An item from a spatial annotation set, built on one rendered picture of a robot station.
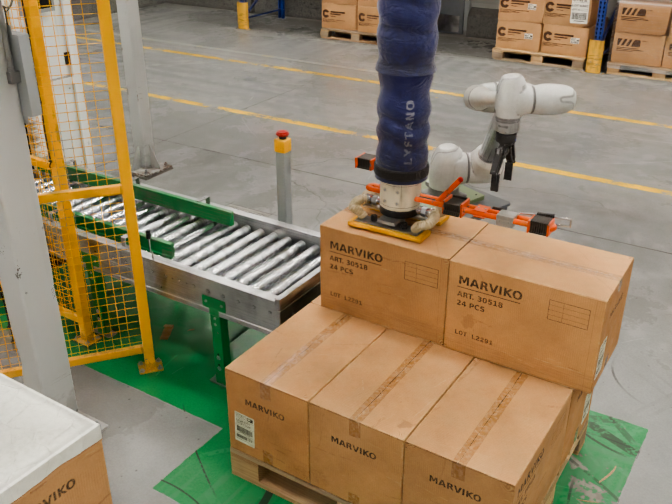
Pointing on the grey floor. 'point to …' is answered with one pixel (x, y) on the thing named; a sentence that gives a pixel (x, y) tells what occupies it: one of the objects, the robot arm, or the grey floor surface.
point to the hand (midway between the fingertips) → (501, 182)
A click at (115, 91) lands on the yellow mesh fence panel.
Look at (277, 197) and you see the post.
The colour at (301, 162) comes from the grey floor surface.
